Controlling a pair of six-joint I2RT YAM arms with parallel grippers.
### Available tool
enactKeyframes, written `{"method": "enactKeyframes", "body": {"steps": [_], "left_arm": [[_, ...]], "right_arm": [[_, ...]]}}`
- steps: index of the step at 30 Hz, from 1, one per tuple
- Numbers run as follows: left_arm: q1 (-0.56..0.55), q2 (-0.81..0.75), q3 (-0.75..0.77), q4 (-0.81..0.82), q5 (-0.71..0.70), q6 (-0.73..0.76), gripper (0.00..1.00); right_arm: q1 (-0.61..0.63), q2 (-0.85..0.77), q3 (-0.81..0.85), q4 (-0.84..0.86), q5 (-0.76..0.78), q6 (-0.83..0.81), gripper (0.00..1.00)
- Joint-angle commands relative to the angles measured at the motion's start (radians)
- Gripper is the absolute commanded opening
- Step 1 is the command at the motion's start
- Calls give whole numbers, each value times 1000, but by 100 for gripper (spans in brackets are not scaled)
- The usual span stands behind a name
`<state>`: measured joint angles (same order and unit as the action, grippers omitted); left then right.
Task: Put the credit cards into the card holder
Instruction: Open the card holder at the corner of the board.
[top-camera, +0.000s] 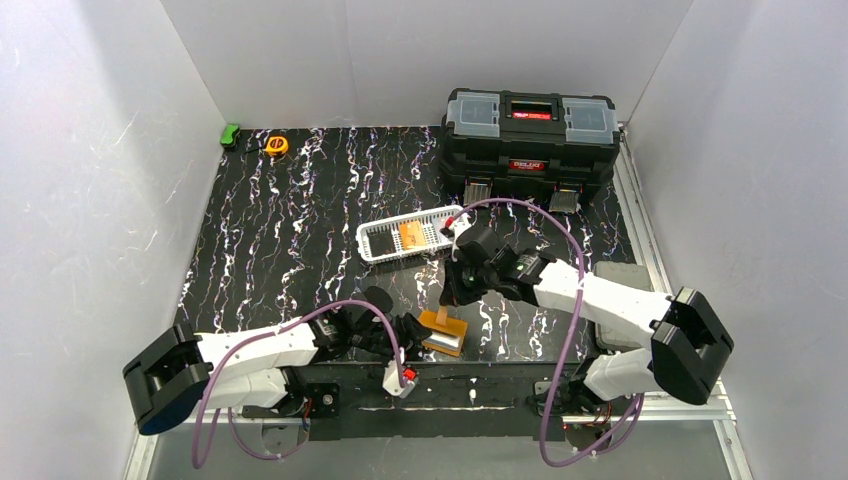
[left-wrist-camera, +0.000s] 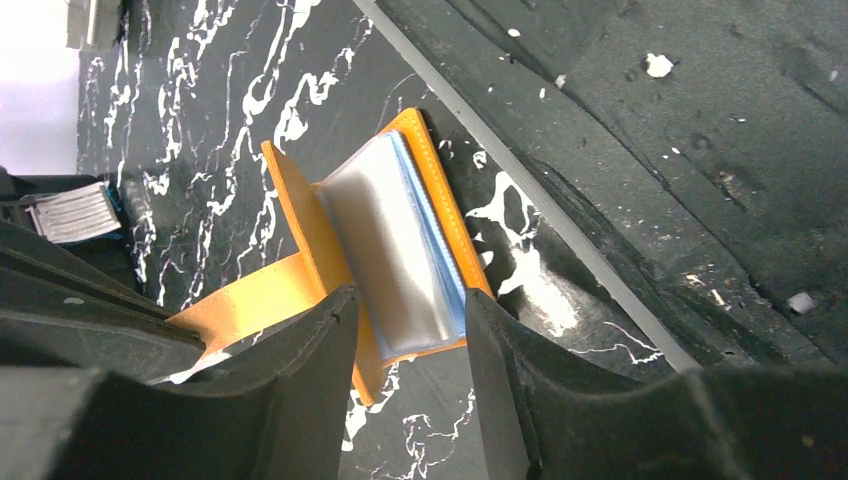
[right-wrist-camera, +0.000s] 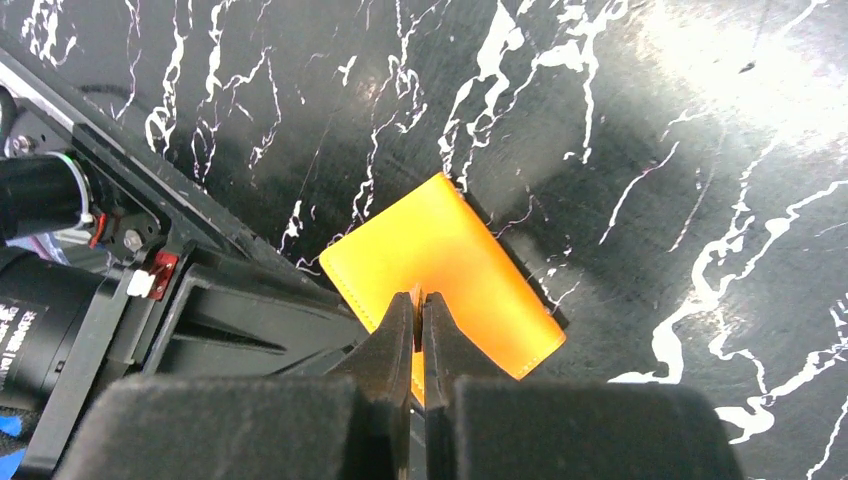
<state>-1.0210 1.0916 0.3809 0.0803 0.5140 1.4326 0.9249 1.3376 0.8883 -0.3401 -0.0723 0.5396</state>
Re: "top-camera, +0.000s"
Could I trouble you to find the green small object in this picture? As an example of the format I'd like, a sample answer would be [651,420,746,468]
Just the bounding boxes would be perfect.
[219,123,241,149]

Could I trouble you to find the aluminium rail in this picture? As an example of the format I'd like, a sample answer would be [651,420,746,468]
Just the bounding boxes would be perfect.
[613,122,675,294]
[122,377,753,480]

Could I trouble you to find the black red toolbox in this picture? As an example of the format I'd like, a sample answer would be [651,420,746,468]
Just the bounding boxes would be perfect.
[438,88,622,213]

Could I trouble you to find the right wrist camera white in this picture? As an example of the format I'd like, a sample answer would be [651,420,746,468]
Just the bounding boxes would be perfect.
[437,214,472,250]

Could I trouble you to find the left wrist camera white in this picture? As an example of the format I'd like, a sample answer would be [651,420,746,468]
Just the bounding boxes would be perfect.
[382,361,418,398]

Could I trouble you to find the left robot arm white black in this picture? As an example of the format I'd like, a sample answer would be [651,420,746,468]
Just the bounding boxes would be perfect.
[122,287,431,436]

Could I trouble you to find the grey plastic case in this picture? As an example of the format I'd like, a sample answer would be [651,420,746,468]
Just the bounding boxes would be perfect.
[592,261,654,351]

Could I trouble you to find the orange credit card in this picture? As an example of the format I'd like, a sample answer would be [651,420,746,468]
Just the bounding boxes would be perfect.
[398,220,428,251]

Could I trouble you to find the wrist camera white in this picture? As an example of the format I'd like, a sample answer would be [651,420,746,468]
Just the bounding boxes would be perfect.
[437,214,472,250]
[382,361,418,398]

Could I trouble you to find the yellow tape measure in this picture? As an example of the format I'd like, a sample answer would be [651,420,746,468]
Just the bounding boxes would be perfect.
[264,135,289,157]

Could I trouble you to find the aluminium right rail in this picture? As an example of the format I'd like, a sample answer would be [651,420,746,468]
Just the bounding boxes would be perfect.
[613,122,675,294]

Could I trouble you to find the orange leather card holder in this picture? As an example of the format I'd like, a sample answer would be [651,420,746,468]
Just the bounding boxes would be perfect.
[418,306,468,357]

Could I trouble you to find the aluminium front rail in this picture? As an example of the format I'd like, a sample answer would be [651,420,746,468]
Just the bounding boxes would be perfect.
[122,377,753,480]

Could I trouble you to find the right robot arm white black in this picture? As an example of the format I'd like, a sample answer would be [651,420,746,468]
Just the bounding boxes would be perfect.
[439,225,734,406]

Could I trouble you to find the white plastic basket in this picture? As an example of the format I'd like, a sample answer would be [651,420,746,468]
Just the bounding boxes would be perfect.
[355,205,471,265]

